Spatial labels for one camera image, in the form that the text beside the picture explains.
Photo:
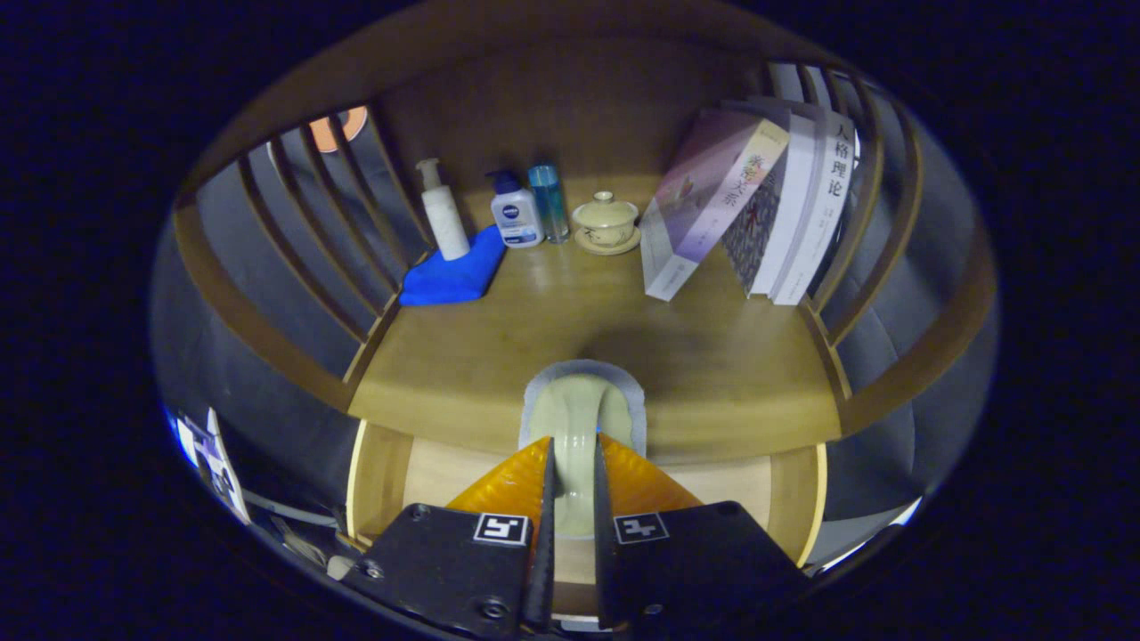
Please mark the blue folded cloth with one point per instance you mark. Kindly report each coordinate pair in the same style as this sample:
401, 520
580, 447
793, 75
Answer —
454, 271

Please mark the purple cover book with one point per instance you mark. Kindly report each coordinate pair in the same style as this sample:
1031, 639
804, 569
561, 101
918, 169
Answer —
704, 205

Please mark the beige lidded teacup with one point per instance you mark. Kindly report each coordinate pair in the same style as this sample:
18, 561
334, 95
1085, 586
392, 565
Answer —
606, 223

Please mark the wooden drawer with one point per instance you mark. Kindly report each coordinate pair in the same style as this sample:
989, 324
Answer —
730, 485

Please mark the white pump bottle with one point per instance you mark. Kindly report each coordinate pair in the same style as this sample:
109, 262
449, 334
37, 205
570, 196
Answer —
443, 218

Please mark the teal bottle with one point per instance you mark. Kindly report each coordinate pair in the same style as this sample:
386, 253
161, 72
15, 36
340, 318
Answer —
549, 205

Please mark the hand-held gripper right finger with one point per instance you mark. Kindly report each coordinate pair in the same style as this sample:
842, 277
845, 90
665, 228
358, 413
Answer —
606, 570

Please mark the patterned cover book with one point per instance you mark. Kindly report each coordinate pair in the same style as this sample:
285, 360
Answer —
766, 223

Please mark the wooden countertop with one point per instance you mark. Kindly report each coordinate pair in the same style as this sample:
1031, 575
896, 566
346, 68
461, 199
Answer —
712, 356

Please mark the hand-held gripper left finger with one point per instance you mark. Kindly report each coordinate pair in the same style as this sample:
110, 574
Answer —
545, 570

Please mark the wooden cabinet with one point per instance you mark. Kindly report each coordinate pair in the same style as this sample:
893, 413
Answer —
579, 107

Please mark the white lotion bottle blue cap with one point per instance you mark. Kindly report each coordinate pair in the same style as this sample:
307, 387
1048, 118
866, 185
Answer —
517, 218

